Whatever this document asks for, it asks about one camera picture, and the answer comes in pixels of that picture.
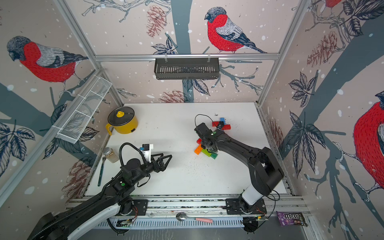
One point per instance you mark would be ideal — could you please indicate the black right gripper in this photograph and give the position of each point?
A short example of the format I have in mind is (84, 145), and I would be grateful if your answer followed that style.
(203, 142)

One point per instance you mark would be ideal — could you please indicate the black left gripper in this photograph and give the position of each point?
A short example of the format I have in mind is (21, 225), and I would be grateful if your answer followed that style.
(161, 167)

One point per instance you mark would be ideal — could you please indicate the lime green lego brick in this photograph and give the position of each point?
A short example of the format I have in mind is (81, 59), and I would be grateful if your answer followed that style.
(206, 152)

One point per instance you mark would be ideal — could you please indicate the orange lego brick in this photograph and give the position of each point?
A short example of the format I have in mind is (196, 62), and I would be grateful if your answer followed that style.
(198, 150)

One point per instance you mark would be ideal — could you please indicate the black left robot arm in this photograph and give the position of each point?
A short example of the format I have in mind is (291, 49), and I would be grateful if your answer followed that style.
(115, 197)

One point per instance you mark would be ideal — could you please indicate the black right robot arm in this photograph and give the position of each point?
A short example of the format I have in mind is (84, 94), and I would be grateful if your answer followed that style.
(264, 168)

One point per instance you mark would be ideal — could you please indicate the small glass spice jar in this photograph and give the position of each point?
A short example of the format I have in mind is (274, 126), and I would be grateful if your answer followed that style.
(109, 154)

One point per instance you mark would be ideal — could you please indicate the yellow pot with black lid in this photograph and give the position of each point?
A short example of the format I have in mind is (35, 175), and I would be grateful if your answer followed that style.
(123, 120)

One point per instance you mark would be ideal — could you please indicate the purple candy packet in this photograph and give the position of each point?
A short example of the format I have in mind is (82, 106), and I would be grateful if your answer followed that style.
(290, 219)

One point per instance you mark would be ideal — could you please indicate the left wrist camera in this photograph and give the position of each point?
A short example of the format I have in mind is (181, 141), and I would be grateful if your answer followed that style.
(146, 149)

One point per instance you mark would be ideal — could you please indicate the spoon with pink handle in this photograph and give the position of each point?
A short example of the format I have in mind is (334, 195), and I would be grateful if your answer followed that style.
(183, 216)

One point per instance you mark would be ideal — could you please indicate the black hanging wire basket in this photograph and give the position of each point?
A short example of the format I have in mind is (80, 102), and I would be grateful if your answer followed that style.
(187, 69)

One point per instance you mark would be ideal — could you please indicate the white wire mesh shelf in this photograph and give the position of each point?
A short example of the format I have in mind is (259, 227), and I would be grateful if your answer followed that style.
(75, 126)

